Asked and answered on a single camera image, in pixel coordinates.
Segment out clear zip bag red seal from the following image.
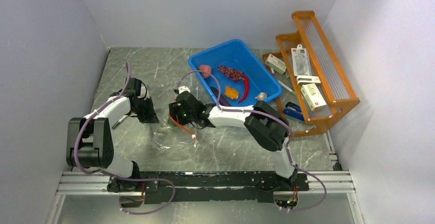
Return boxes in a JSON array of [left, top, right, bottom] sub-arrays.
[[151, 108, 200, 152]]

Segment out purple fake eggplant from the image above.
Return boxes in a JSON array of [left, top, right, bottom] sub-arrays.
[[210, 87, 231, 107]]

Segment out pink fake peach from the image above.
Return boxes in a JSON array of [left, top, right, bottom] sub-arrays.
[[197, 65, 212, 79]]

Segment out orange fake carrot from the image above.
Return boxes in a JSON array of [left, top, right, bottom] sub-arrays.
[[224, 86, 239, 100]]

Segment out red fake grapes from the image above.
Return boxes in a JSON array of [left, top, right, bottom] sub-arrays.
[[217, 65, 244, 82]]

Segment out red fake chili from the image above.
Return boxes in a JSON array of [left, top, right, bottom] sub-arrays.
[[238, 75, 249, 103]]

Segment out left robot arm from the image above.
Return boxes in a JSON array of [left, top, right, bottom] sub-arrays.
[[66, 78, 159, 193]]

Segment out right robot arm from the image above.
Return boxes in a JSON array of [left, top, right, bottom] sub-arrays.
[[169, 91, 298, 190]]

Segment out blue plastic bin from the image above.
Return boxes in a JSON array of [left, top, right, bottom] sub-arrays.
[[188, 39, 282, 107]]

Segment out white green small box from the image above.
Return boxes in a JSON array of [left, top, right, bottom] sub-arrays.
[[265, 54, 287, 74]]

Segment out white green pen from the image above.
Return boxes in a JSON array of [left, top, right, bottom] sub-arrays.
[[278, 80, 296, 95]]

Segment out blue stapler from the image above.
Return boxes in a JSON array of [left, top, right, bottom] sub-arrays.
[[283, 101, 305, 121]]

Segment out orange wooden rack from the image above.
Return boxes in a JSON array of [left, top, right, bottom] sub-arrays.
[[272, 10, 360, 137]]

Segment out clear blister pack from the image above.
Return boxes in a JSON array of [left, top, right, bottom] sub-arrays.
[[291, 44, 311, 76]]

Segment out white red large box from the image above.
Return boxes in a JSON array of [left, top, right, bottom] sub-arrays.
[[301, 84, 327, 111]]

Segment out white flat box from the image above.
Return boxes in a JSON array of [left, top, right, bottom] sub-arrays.
[[296, 75, 321, 86]]

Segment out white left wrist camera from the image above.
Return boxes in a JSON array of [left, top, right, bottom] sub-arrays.
[[138, 84, 149, 99]]

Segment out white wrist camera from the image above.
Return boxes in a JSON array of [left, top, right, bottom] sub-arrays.
[[138, 84, 149, 99], [174, 86, 190, 95]]

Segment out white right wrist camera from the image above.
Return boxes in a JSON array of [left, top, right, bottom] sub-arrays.
[[174, 86, 190, 95]]

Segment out black aluminium base frame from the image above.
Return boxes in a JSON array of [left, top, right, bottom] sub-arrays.
[[56, 171, 355, 208]]

